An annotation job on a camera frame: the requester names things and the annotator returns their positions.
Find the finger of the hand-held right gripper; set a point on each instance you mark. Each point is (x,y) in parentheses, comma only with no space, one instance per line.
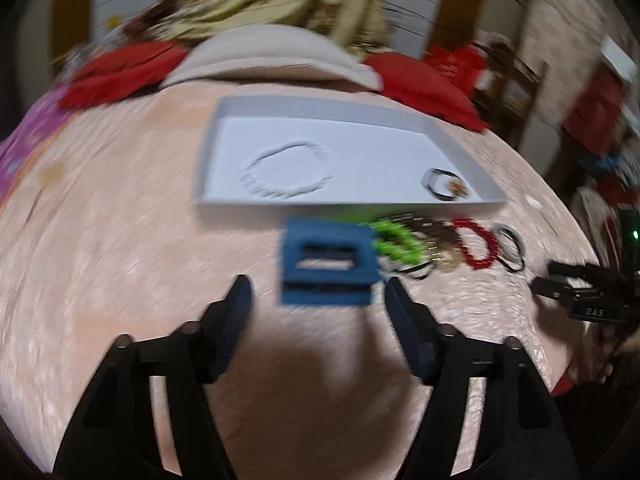
(570,270)
(552,289)

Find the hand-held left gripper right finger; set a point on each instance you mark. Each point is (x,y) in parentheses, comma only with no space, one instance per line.
(405,320)

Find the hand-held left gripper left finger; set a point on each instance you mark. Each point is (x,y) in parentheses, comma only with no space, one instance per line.
(235,320)

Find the blue jewelry box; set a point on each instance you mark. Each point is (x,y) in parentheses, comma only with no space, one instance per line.
(295,260)

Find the white shallow tray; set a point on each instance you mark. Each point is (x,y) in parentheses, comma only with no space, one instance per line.
(375,150)

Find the pile of clothes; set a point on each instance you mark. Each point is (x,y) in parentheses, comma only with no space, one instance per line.
(595,195)

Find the hanging red cloth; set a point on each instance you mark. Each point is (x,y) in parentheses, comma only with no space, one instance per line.
(595,110)

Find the white box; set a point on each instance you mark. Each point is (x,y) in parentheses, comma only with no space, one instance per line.
(617,57)

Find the red frilled cushion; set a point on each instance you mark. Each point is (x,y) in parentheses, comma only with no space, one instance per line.
(120,72)
(425,90)

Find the red plastic bag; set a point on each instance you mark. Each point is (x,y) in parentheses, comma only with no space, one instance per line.
(457,67)

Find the beige pillow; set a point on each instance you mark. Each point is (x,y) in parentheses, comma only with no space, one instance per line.
(270,55)

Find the purple patterned cloth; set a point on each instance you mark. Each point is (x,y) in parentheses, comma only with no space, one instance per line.
(35,135)

